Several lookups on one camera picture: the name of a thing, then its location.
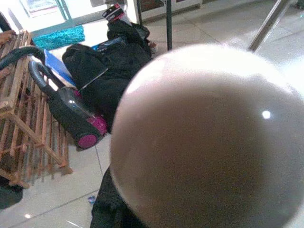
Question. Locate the blue snack wrapper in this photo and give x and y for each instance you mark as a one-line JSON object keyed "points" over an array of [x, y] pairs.
{"points": [[91, 199]]}

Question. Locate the brown wooden roller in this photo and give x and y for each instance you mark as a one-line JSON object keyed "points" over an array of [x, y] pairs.
{"points": [[7, 38]]}

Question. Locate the black fabric bag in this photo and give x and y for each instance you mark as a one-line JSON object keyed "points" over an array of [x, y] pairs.
{"points": [[111, 78]]}

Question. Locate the wooden slatted shoe rack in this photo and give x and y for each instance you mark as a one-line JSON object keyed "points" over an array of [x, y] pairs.
{"points": [[23, 118]]}

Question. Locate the red black white package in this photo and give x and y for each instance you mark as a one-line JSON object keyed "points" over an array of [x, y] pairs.
{"points": [[116, 15]]}

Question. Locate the blue folder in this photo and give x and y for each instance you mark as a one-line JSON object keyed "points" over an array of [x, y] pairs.
{"points": [[58, 67]]}

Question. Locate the white table with black legs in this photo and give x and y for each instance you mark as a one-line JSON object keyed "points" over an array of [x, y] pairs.
{"points": [[169, 23]]}

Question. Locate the teal shaggy mat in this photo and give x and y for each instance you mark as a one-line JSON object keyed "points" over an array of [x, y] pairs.
{"points": [[59, 38]]}

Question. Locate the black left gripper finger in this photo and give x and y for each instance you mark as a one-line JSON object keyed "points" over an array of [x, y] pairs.
{"points": [[109, 209]]}

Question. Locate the black magenta vacuum cleaner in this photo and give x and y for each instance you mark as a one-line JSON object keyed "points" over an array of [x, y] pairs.
{"points": [[69, 111]]}

